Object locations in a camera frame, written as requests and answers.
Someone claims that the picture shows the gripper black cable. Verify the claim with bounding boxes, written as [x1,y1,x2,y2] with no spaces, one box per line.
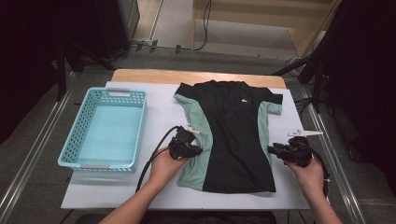
[135,125,181,193]
[306,141,331,199]

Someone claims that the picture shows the light blue plastic basket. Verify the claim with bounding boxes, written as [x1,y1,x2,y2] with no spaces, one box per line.
[57,87,149,173]

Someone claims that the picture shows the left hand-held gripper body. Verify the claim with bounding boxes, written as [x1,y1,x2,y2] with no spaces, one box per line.
[167,124,201,161]

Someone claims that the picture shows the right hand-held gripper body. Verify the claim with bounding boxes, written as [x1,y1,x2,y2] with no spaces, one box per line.
[284,130,324,168]

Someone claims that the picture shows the person's left hand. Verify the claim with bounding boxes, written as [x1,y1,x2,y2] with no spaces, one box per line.
[148,147,191,188]

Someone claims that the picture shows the white table cover sheet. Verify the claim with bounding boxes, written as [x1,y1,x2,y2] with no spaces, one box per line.
[61,81,311,211]

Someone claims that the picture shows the person's dark clothing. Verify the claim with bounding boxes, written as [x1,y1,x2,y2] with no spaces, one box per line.
[146,210,276,224]

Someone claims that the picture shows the black stand legs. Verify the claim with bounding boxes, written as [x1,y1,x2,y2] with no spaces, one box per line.
[270,52,331,115]
[55,40,116,102]

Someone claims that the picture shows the person's right hand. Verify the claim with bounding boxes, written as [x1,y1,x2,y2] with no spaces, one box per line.
[286,158,325,200]

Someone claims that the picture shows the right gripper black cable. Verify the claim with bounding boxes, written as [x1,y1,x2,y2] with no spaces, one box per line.
[306,141,331,199]

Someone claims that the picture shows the grey metal cabinet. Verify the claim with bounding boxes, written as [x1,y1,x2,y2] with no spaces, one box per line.
[116,0,141,41]

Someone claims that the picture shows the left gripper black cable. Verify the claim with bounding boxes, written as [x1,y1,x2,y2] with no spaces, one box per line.
[135,125,181,193]

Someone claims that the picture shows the light wooden steps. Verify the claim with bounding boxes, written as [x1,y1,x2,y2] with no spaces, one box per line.
[191,0,344,59]

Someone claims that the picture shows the black and green t-shirt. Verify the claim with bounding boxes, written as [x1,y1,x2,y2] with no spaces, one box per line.
[173,79,284,194]

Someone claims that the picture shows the black hanging cable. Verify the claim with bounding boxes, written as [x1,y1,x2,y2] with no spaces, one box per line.
[191,0,213,52]

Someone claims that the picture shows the white power strip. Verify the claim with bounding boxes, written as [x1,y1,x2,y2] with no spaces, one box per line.
[130,37,160,49]

